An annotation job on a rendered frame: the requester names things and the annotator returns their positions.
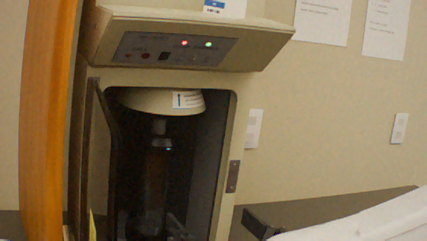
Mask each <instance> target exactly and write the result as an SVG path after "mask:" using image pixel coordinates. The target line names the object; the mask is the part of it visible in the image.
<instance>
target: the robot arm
mask: <svg viewBox="0 0 427 241"><path fill-rule="evenodd" d="M241 224H242V225H243V226H244V227H245V228H246V229H247V230H248V231H249V232H250V233H251V234H252V235H255V236H256V238H257V239H258V240H260V241H427V185H425V186H423V187H421V188H417V189H416V190H414V191H411V192H409V193H407V194H403V195H401V196H399V197H398V198H394V199H392V200H389V201H387V202H385V203H383V204H380V205H377V206H375V207H371V208H368V209H366V210H363V211H360V213H357V214H355V215H352V216H349V217H345V218H342V219H338V220H334V221H331V222H328V223H323V224H319V225H316V226H311V227H308V228H305V229H300V230H293V231H290V232H288V231H287V227H285V226H282V227H280V229H275V227H274V226H270V225H268V224H267V223H266V222H265V221H263V220H262V219H260V218H259V217H257V216H256V215H255V214H254V213H253V212H252V211H250V209H248V208H243V213H242V221H241ZM165 229H166V230H167V231H168V233H169V237H168V239H167V241H202V240H199V239H194V238H191V237H189V236H188V231H187V230H186V229H185V228H184V227H183V226H182V225H181V224H180V223H179V221H178V220H177V218H176V217H175V216H174V215H173V213H167V214H166V220H165Z"/></svg>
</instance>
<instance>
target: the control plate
mask: <svg viewBox="0 0 427 241"><path fill-rule="evenodd" d="M238 39H239V38H233V37H216V36H206V35H196V34H194V35H188V34H171V33H153V32H144V31H140V32H135V31H125V32H124V35H123V37H122V39H121V41H120V43H119V45H118V47H117V50H116V52H115V54H114V56H113V58H112V60H111V63H139V64H166V65H180V66H206V67H218V66H219V65H220V63H221V62H222V61H223V59H224V58H225V56H226V55H227V54H228V52H229V51H230V50H231V48H233V46H234V45H235V42H236V41H237V40H238ZM184 40H186V41H187V42H188V43H187V44H185V45H182V44H181V42H182V41H184ZM206 43H212V45H211V46H209V47H206V46H205V44H206ZM161 52H170V53H171V54H170V55H169V57H168V59H167V60H158V61H157V59H158V58H159V55H160V54H161ZM126 53H131V56H129V57H126V56H125V54H126ZM143 53H149V54H150V57H149V58H148V59H143V58H141V57H142V54H143ZM181 54H182V55H184V56H183V57H182V58H183V59H180V58H179V57H178V55H181ZM194 55H195V56H197V57H196V58H195V59H192V58H191V57H192V56H194ZM206 56H209V57H210V58H209V60H206V59H205V57H206Z"/></svg>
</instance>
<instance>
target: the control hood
mask: <svg viewBox="0 0 427 241"><path fill-rule="evenodd" d="M202 12H203V11H196V10H189V9H188V10H182V9H175V8H155V7H141V6H128V5H123V6H121V5H98V6H95V17H94V19H93V27H92V34H91V45H90V54H89V56H88V61H89V62H90V63H91V64H92V65H93V66H97V65H103V66H143V67H147V66H157V67H171V68H185V69H228V70H232V71H243V72H262V71H263V70H264V69H265V68H266V67H267V65H268V64H269V63H270V62H271V61H272V60H273V59H274V58H275V56H276V55H277V54H278V53H279V52H280V50H281V49H282V48H283V47H284V45H285V44H286V43H287V42H288V41H289V39H291V38H292V36H293V35H295V32H296V28H294V27H293V26H291V25H289V24H283V23H280V22H278V21H273V20H270V19H267V18H260V17H253V16H246V17H245V18H226V17H221V16H217V15H214V14H205V13H202ZM125 31H135V32H140V31H144V32H153V33H171V34H188V35H194V34H196V35H206V36H216V37H233V38H239V39H238V40H237V41H236V42H235V45H234V46H233V48H231V50H230V51H229V52H228V54H227V55H226V56H225V58H224V59H223V61H222V62H221V63H220V65H219V66H218V67H206V66H180V65H166V64H139V63H111V60H112V58H113V56H114V54H115V52H116V50H117V47H118V45H119V43H120V41H121V39H122V37H123V35H124V32H125Z"/></svg>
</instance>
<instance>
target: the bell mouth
mask: <svg viewBox="0 0 427 241"><path fill-rule="evenodd" d="M116 99H117V102H118V103H119V104H121V105H124V106H127V107H128V108H132V109H134V110H138V111H142V112H146V113H151V114H162V115H174V116H183V115H192V114H199V113H201V112H203V111H205V110H206V105H205V102H204V97H203V95H202V92H201V89H200V88H176V87H158V88H156V87H136V86H122V87H121V88H120V91H119V93H118V95H117V97H116Z"/></svg>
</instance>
